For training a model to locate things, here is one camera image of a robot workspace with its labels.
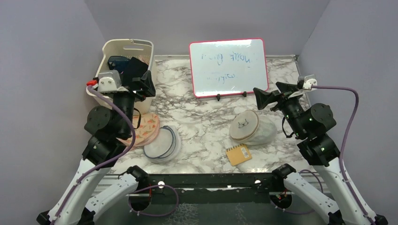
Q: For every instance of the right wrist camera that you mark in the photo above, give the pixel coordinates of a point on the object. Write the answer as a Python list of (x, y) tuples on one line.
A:
[(307, 82)]

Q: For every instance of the blue garment in basket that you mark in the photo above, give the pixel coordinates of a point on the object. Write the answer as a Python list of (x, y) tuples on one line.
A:
[(118, 63)]

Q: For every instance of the floral pink laundry bag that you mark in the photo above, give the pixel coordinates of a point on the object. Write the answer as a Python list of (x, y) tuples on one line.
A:
[(148, 126)]

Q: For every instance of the pink framed whiteboard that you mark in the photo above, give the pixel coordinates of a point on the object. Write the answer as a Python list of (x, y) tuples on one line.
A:
[(228, 67)]

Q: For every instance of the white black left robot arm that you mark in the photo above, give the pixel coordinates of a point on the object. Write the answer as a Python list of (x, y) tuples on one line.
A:
[(108, 129)]

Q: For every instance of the cream plastic laundry basket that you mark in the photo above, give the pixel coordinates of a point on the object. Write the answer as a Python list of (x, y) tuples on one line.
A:
[(137, 48)]

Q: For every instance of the yellow spiral notebook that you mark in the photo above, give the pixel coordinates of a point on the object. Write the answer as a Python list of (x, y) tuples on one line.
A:
[(238, 154)]

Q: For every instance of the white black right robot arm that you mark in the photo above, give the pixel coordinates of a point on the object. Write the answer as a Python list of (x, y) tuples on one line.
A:
[(345, 205)]

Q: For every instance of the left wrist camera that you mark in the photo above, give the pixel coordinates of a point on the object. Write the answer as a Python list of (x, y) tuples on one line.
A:
[(107, 82)]

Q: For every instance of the black metal base rail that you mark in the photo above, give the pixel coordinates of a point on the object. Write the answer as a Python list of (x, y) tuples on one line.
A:
[(210, 188)]

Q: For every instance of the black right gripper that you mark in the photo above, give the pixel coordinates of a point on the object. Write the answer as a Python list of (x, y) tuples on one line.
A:
[(264, 98)]

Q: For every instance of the white mesh laundry bag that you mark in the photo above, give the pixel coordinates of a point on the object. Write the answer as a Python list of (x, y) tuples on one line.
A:
[(252, 129)]

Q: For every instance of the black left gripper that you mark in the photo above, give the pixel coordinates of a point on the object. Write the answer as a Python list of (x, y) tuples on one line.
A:
[(141, 94)]

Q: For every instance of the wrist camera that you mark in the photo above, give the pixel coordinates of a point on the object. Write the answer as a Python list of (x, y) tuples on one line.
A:
[(107, 82), (307, 82)]

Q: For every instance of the white blue-trimmed mesh bag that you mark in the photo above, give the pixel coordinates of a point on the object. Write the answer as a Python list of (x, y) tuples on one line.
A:
[(165, 147)]

